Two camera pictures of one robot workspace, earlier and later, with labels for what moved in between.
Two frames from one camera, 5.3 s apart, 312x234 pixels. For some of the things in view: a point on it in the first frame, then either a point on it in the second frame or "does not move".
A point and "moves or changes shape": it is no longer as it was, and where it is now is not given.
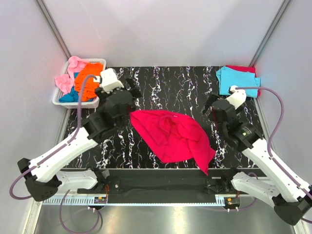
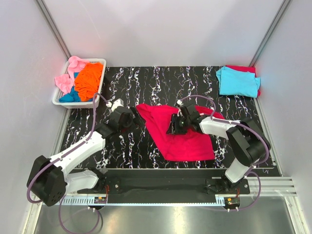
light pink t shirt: [65, 83] does not move
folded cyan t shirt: [228, 77] does not move
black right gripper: [212, 97] -> [173, 128]
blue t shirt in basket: [72, 96] does not move
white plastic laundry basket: [78, 105] does not move
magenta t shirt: [174, 137] moves or changes shape
